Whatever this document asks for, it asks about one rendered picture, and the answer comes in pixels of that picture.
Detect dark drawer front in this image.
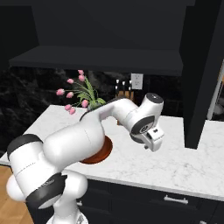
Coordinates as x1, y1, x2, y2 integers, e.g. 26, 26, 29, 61
108, 182, 210, 224

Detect white drawer handle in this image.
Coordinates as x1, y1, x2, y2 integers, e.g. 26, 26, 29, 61
163, 194, 190, 206

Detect dark cabinet door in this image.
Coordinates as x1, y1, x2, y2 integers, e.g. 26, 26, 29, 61
178, 0, 224, 151

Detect wooden knife block with knives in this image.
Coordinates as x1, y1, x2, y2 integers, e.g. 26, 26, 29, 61
115, 78, 136, 102

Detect red-brown bowl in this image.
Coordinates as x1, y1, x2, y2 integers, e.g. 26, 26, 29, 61
80, 135, 114, 165

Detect dark open wall cabinet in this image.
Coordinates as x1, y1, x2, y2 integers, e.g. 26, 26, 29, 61
8, 0, 187, 77

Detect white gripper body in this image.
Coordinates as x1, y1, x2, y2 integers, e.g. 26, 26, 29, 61
143, 133, 165, 153

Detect white wall socket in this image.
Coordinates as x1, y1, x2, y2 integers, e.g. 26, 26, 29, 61
130, 73, 144, 91

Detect pink tulips in vase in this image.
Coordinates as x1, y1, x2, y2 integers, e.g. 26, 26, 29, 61
55, 69, 108, 116

